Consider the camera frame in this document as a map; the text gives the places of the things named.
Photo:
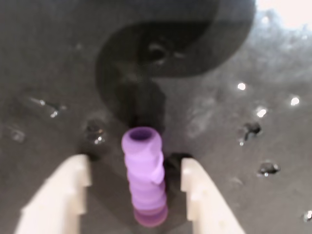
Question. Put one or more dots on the black glossy table mat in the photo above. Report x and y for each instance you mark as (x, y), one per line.
(48, 61)

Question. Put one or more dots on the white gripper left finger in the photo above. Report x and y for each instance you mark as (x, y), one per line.
(56, 195)

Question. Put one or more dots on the purple ribbed pen grip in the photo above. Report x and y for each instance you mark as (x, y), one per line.
(145, 175)

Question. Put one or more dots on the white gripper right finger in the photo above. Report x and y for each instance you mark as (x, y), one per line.
(207, 200)

